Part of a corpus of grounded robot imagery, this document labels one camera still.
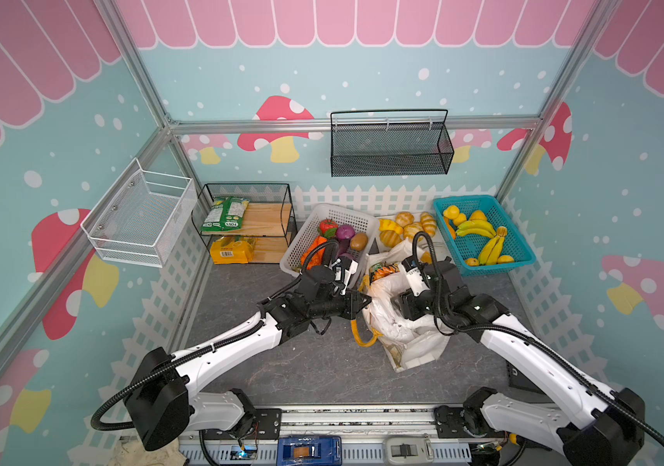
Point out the beige cloth rag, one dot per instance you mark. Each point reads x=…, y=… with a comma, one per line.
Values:
x=133, y=453

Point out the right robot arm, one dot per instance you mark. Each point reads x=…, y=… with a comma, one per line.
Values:
x=588, y=422

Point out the yellow snack pack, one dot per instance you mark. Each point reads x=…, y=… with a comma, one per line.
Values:
x=233, y=249

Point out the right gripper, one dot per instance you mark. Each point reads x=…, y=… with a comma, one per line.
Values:
x=401, y=305

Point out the white canvas tote bag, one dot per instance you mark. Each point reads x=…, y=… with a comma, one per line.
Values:
x=422, y=350

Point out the round bread roll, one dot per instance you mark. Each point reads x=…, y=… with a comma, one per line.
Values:
x=404, y=218

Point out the white plastic vegetable basket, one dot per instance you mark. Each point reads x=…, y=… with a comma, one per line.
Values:
x=361, y=223

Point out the large croissant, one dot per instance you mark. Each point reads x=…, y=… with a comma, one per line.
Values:
x=411, y=230

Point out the yellow lemon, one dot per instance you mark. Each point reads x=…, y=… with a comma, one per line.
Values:
x=452, y=212

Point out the yellow corn bread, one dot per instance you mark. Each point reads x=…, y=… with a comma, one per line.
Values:
x=390, y=225

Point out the white wire wall basket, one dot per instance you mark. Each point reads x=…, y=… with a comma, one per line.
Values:
x=141, y=217

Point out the orange carrot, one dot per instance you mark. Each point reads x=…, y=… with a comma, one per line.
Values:
x=314, y=255

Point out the black flat box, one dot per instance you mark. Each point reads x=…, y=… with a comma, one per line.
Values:
x=518, y=380

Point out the black wire wall basket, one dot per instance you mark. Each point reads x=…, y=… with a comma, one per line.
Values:
x=387, y=143

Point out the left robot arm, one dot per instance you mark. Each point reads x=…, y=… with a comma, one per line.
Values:
x=167, y=395

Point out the grey switch box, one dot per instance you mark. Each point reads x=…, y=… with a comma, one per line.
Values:
x=408, y=451

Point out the white plastic tray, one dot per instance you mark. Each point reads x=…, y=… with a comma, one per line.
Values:
x=405, y=248

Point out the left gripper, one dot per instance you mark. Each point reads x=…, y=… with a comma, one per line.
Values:
x=352, y=307

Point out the right croissant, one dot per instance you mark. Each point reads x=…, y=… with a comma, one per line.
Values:
x=428, y=224

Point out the yellow black chips bag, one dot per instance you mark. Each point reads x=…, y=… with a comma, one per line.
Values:
x=381, y=270

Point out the blue box device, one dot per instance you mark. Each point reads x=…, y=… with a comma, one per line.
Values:
x=310, y=451

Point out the brown potato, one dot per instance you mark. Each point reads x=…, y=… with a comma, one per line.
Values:
x=359, y=242

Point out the white plastic grocery bag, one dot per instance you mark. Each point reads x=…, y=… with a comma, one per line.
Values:
x=384, y=313

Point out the striped round bread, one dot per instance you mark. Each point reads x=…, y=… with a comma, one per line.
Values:
x=390, y=239

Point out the teal plastic fruit basket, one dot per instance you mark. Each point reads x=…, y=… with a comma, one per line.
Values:
x=469, y=246

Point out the black wire wooden shelf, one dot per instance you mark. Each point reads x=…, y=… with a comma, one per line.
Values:
x=270, y=216

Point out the yellow banana bunch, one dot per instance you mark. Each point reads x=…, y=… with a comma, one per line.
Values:
x=492, y=252
x=478, y=227

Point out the green snack bag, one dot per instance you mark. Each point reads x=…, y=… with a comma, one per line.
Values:
x=226, y=214

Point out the purple onion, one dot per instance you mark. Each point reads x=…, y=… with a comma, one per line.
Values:
x=345, y=232

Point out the red tomato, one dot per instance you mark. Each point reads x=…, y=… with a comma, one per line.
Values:
x=328, y=228

